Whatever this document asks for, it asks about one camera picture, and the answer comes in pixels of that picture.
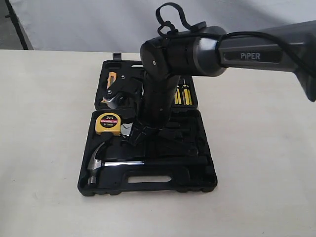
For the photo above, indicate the yellow black screwdriver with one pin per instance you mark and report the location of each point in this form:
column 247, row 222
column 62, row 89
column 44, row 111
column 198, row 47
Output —
column 186, row 94
column 177, row 96

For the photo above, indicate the orange utility knife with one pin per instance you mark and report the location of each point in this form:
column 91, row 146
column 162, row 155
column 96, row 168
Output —
column 107, row 97

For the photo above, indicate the adjustable wrench with black handle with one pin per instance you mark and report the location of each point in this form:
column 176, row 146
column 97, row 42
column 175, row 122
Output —
column 125, row 129

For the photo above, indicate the claw hammer with black grip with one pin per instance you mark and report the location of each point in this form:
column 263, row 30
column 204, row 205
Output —
column 95, row 164

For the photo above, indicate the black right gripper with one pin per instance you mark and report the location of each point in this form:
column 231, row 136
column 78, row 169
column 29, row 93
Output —
column 153, row 114

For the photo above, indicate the black plastic tool case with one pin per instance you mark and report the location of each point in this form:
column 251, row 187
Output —
column 185, row 122

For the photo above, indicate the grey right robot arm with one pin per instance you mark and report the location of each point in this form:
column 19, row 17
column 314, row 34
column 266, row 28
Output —
column 208, row 53

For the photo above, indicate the yellow tape measure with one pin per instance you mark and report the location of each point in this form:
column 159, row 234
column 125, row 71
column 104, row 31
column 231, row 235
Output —
column 108, row 122

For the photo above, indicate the black stand pole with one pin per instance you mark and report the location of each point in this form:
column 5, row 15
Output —
column 26, row 45

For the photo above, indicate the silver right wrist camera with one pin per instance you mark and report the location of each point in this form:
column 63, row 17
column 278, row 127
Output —
column 117, row 91

